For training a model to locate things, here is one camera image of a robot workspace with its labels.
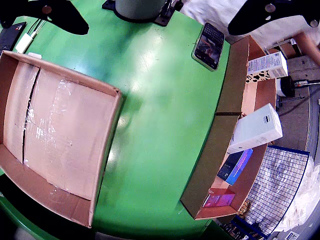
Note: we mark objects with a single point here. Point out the clear plastic bagged goods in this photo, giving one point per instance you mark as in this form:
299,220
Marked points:
307,195

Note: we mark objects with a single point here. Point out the bare person forearm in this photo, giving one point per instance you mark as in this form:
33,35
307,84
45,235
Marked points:
310,47

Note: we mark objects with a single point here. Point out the person in white shirt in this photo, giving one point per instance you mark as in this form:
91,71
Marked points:
217,12

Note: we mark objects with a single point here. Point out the large shallow cardboard tray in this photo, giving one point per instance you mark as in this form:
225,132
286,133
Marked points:
62,125

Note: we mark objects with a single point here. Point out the white usb adapter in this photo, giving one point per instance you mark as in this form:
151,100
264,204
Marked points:
23,43

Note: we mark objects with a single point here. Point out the blue rectangular product box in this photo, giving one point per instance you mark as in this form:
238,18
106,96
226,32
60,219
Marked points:
232,167

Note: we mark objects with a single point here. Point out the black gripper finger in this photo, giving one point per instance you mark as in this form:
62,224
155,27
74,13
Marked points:
252,17
67,17

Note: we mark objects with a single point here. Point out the plain white tall carton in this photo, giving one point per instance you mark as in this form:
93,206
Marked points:
257,127

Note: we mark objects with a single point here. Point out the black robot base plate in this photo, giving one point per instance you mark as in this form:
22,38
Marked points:
165,18

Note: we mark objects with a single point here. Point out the cardboard box with spotted carton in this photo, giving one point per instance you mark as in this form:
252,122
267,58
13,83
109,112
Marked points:
232,82

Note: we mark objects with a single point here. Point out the smartphone in clear case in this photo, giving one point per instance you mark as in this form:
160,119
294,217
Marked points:
208,47

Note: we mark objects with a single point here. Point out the cardboard box with flap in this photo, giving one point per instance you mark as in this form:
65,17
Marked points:
207,162

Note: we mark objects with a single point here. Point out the small white flat block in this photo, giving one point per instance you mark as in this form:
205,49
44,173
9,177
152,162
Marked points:
34,55

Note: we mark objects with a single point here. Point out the white carton with black spots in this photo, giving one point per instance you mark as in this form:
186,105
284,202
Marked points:
270,66

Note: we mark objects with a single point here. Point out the pink product box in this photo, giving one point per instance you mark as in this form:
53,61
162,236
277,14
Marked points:
220,198

